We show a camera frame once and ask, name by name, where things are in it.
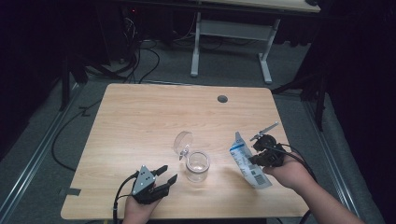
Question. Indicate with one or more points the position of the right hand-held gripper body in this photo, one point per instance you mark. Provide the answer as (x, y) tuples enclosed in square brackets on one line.
[(269, 152)]

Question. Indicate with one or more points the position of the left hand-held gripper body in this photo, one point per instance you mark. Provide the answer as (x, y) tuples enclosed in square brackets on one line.
[(144, 186)]

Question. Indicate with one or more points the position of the white and blue pouch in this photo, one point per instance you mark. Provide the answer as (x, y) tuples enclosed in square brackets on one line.
[(246, 168)]

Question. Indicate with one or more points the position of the clear glass jar with lid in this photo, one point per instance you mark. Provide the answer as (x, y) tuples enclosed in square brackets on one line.
[(197, 169)]

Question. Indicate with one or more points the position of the person's left hand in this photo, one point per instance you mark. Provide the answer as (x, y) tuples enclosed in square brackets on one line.
[(137, 213)]

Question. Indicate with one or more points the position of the person's right hand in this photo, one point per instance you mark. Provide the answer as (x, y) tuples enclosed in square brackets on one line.
[(289, 172)]

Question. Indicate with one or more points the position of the black metal stand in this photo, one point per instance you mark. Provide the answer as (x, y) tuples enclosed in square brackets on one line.
[(65, 81), (320, 102)]

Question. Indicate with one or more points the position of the grey tape strip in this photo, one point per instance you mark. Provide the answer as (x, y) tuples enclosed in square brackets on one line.
[(71, 191)]

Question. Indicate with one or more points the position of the metal floor rail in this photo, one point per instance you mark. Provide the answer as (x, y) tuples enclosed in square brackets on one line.
[(333, 149), (37, 155)]

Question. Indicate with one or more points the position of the white metal frame desk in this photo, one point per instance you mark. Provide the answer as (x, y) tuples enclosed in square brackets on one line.
[(233, 31)]

